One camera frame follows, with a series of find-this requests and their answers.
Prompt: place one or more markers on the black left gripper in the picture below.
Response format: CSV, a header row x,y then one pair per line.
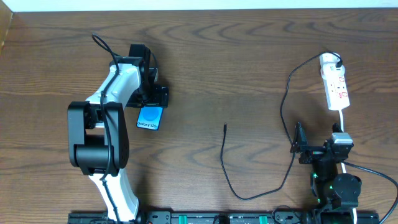
x,y
156,98

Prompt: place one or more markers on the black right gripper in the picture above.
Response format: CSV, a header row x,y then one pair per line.
x,y
314,150

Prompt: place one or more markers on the blue Samsung Galaxy smartphone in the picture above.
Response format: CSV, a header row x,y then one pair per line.
x,y
150,118

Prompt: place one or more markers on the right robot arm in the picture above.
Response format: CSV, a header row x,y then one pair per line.
x,y
338,192

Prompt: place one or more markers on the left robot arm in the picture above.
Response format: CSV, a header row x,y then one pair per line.
x,y
98,141

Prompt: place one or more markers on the white power strip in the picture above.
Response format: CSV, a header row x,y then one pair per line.
x,y
336,93

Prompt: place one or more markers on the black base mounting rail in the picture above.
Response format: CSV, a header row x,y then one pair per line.
x,y
284,217

